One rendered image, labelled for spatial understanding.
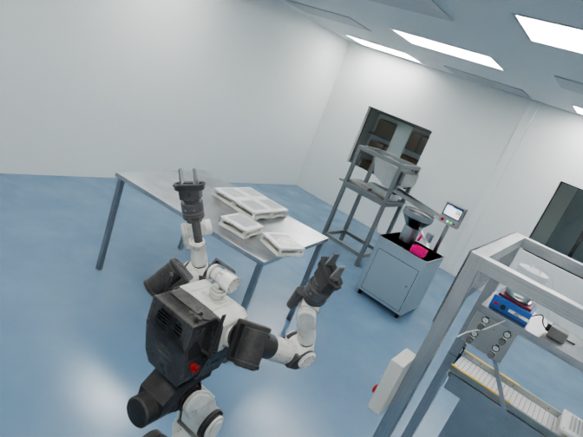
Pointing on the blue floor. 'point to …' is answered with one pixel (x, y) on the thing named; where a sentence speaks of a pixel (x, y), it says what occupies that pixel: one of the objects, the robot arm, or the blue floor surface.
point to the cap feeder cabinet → (398, 274)
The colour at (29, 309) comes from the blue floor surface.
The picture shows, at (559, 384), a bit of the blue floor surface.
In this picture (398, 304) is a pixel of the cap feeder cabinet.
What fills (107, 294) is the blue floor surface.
